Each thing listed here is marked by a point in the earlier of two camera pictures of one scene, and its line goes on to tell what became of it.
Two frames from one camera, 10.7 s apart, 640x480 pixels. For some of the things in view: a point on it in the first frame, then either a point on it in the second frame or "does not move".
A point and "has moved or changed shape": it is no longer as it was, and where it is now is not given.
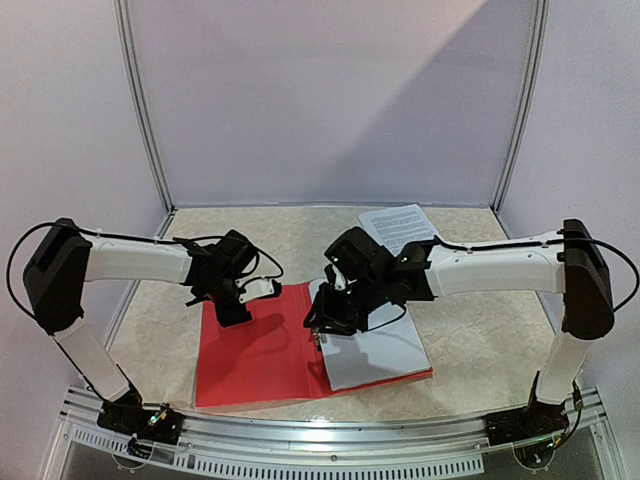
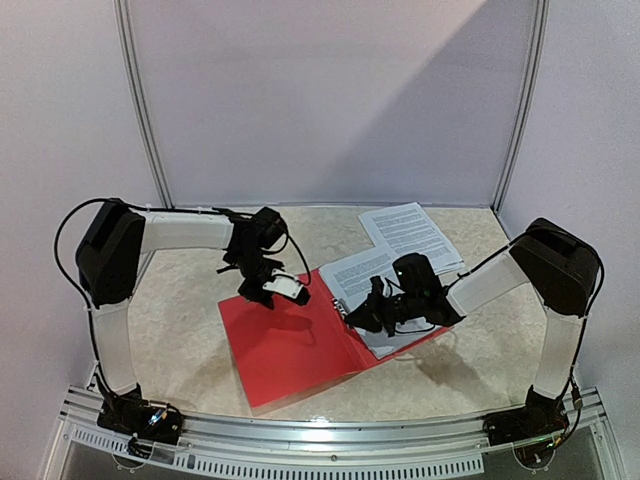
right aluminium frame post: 541,19 does not move
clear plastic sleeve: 454,446 does not move
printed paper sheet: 392,349 has moved or changed shape
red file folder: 272,356 has moved or changed shape
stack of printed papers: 399,226 does not move
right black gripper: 332,314 to 375,314
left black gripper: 229,317 to 265,300
